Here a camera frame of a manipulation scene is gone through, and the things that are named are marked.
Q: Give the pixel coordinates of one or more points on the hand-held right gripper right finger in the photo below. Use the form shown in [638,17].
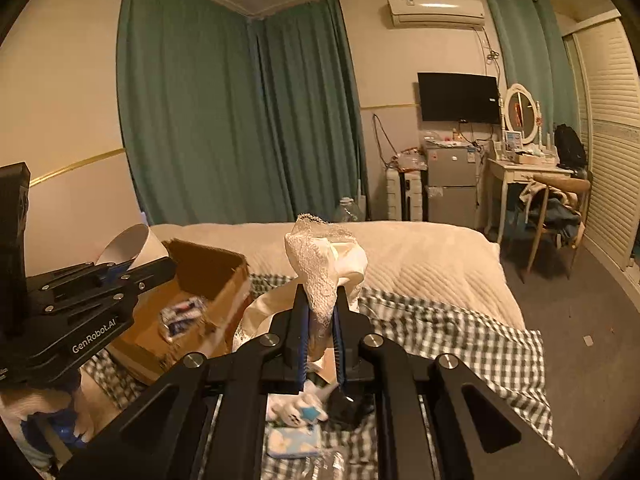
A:
[338,342]

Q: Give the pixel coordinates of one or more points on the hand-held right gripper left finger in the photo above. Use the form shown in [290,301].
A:
[301,342]

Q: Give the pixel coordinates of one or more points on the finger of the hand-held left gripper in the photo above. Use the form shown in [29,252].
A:
[145,275]
[65,275]

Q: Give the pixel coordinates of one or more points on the white paper roll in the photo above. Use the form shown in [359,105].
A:
[135,247]

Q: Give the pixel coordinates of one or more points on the brown cardboard box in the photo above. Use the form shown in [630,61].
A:
[210,272]

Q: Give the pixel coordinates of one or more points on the white lace cloth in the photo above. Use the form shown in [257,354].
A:
[312,265]

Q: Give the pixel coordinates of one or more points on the person's left hand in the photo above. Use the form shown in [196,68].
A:
[35,410]

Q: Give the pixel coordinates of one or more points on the white lace garment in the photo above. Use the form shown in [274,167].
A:
[262,310]

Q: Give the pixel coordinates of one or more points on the blue white snack packets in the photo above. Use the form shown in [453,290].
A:
[182,315]

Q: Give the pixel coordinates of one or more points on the small black object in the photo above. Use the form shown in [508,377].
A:
[350,407]

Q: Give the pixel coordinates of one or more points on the white plush toy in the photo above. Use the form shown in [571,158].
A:
[297,410]

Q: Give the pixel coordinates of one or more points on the light blue tissue pack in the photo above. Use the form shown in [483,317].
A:
[292,441]

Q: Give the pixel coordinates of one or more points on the cream blanket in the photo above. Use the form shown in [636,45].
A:
[430,265]

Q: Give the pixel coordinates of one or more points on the clear plastic water bottle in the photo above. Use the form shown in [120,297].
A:
[351,210]

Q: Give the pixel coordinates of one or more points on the green checked sheet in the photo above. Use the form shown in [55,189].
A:
[475,355]

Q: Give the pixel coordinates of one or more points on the white suitcase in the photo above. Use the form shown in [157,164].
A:
[402,195]

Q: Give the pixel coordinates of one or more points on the wide green curtain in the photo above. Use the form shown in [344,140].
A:
[210,120]

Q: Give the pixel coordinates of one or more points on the small grey fridge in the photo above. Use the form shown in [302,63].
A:
[452,180]

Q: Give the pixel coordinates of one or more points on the white dressing table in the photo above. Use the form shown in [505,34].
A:
[510,172]

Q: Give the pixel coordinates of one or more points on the wooden chair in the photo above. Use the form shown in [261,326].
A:
[555,215]

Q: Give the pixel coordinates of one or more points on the round white vanity mirror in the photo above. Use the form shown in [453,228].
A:
[520,110]

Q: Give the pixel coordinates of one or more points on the black backpack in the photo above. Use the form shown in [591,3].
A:
[569,145]

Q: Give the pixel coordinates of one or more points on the white louvred wardrobe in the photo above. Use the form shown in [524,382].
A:
[612,135]

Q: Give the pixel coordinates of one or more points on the white air conditioner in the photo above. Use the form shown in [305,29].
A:
[435,10]

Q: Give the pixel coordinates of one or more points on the narrow green curtain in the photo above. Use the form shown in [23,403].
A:
[525,45]

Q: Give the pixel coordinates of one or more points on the black wall television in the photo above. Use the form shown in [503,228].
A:
[457,97]

